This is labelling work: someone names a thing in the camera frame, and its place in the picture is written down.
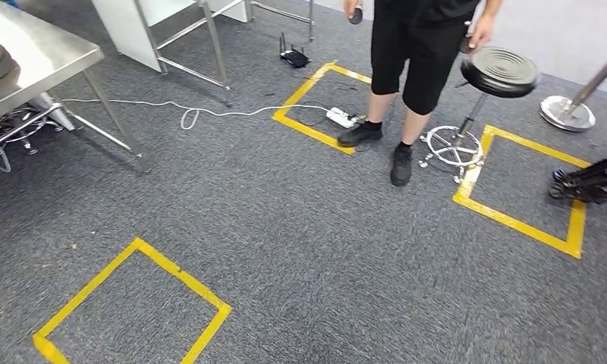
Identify person's right hand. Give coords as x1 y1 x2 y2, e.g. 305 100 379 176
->
342 0 365 21

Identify person's hand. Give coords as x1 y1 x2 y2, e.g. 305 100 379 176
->
467 12 496 52

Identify steel workbench table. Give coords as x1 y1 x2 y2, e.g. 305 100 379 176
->
0 0 145 174

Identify black round stool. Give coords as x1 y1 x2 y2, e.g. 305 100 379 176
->
417 45 539 184

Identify person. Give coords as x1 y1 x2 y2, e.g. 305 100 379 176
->
335 0 503 188

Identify black antenna router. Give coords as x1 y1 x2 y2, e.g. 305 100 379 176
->
278 32 312 70

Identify white power strip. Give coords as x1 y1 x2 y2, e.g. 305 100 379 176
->
326 106 360 129

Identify yellow floor tape square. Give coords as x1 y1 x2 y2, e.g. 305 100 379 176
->
452 124 592 261
273 61 374 155
32 237 233 364

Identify steel side table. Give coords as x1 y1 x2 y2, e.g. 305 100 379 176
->
132 0 316 92

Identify black humanoid robot legs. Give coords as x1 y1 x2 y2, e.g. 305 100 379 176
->
549 150 607 206

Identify white board panel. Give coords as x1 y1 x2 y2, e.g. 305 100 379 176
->
91 0 249 74

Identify chrome stanchion post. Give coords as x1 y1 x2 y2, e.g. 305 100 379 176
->
539 44 607 133

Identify thin black cable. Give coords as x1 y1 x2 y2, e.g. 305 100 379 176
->
293 83 365 129

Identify white power cable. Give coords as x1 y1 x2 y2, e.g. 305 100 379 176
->
61 98 335 132

